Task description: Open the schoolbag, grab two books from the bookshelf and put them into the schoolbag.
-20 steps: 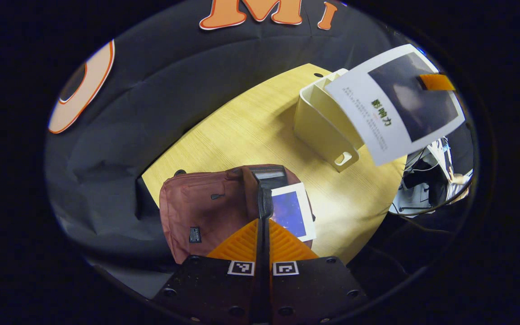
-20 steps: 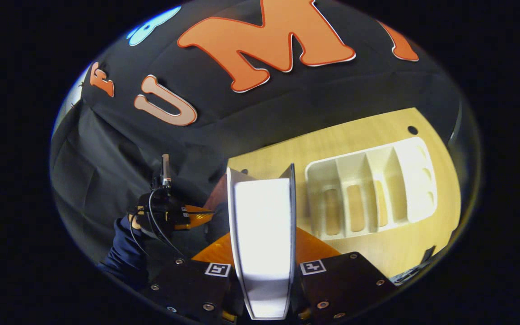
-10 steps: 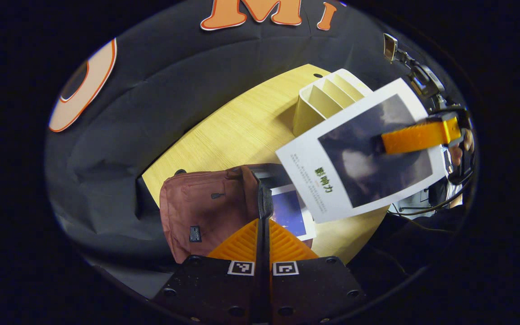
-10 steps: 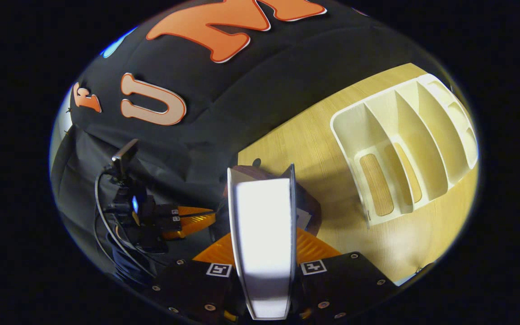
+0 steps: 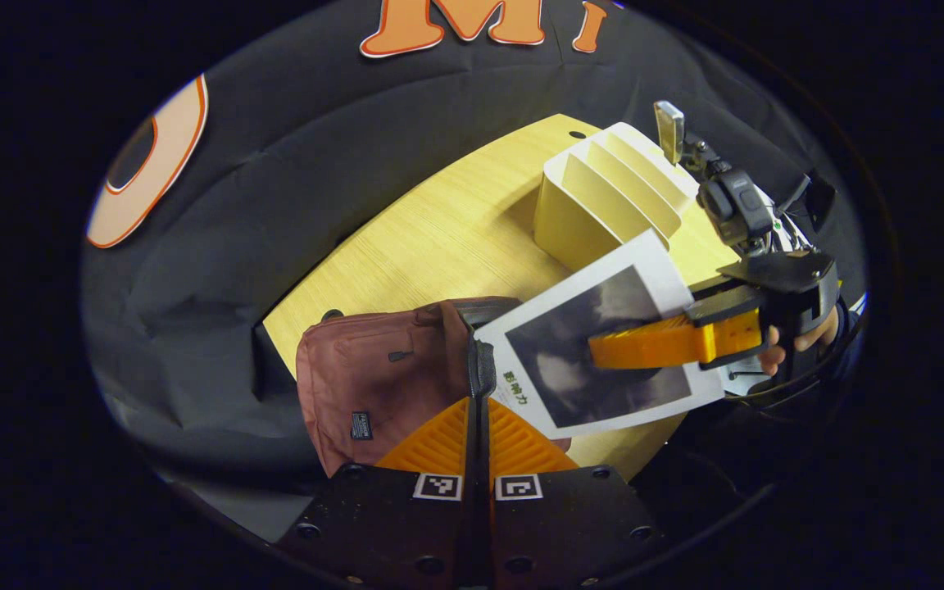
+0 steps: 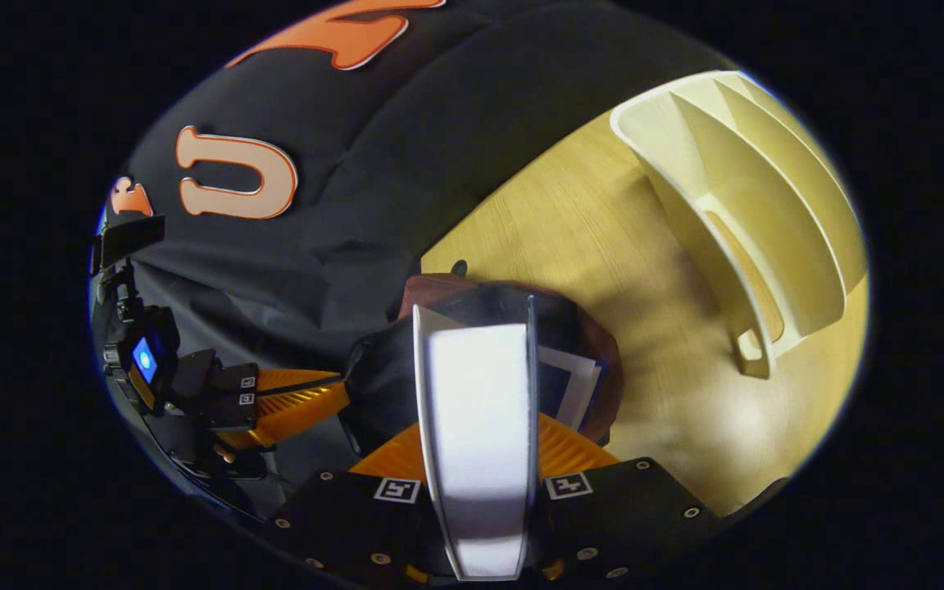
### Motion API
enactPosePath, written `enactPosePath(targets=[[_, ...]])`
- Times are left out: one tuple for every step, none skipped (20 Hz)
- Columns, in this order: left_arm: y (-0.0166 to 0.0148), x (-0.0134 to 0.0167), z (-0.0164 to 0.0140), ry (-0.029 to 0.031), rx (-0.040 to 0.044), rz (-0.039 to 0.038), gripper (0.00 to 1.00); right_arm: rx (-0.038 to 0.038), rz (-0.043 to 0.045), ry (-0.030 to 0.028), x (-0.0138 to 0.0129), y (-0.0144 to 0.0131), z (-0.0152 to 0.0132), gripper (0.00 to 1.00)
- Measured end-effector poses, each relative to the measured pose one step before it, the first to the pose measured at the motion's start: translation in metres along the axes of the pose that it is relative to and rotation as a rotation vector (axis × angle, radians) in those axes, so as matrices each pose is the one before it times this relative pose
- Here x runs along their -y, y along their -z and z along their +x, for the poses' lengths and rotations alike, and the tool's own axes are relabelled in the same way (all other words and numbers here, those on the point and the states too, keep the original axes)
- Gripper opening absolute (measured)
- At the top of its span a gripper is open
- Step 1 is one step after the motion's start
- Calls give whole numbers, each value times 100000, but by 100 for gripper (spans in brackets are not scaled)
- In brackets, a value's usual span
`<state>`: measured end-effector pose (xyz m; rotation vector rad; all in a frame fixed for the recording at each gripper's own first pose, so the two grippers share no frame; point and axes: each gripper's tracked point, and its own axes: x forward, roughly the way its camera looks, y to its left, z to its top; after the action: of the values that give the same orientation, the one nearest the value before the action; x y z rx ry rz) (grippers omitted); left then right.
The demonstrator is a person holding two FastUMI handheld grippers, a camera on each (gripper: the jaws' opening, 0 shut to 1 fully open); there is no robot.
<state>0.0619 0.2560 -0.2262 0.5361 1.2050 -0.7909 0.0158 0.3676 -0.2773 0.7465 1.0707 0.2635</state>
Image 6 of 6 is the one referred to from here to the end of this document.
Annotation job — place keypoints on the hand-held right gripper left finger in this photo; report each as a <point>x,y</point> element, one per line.
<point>341,516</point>

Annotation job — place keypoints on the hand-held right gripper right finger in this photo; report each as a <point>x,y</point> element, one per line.
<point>628,516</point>

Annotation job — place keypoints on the cream plastic bookshelf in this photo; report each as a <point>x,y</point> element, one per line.
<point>767,229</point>

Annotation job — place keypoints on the dark grey cover book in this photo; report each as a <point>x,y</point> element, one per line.
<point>480,426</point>

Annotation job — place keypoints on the maroon schoolbag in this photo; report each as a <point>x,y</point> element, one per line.
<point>386,385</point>

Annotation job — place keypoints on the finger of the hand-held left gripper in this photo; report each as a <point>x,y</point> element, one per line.
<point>292,379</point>
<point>300,410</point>

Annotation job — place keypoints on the black backdrop cloth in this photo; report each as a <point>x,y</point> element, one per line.
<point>406,164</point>

